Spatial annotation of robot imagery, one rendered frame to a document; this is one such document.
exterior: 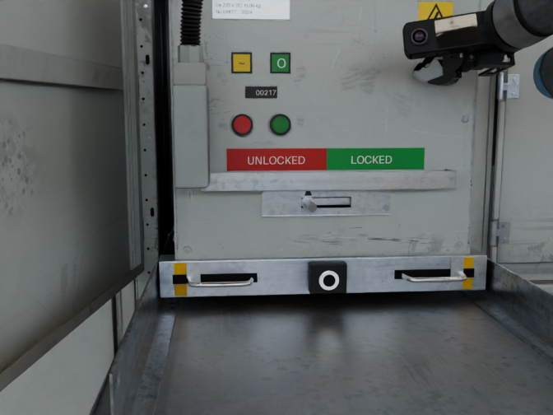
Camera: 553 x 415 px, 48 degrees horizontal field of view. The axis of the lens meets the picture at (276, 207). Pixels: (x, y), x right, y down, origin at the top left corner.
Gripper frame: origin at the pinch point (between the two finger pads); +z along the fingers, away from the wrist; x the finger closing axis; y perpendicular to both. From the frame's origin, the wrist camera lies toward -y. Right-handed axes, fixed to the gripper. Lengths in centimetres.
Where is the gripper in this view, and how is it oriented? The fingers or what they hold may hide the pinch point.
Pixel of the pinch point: (415, 71)
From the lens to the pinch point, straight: 101.9
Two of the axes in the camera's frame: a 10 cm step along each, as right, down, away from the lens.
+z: -3.3, 1.2, 9.4
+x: -0.9, -9.9, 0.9
